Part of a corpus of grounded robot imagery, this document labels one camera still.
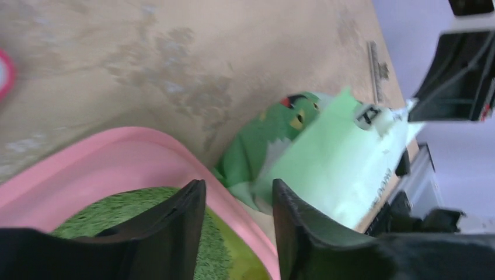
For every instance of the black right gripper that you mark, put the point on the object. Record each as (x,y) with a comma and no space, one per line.
(459,85)

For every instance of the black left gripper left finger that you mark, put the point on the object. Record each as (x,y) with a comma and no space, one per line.
(160,243)

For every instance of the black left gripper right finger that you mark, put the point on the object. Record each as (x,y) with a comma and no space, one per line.
(312,245)

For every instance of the pink green litter box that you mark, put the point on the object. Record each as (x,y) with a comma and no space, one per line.
(115,161)

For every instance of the green litter bag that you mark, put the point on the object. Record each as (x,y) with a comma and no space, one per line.
(337,153)

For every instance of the green fresh litter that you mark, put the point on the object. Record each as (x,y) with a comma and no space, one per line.
(213,260)

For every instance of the aluminium frame rails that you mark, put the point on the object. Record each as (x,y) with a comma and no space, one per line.
(420,186)

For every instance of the whiteboard with pink frame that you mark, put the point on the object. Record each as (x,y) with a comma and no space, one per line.
(8,74)

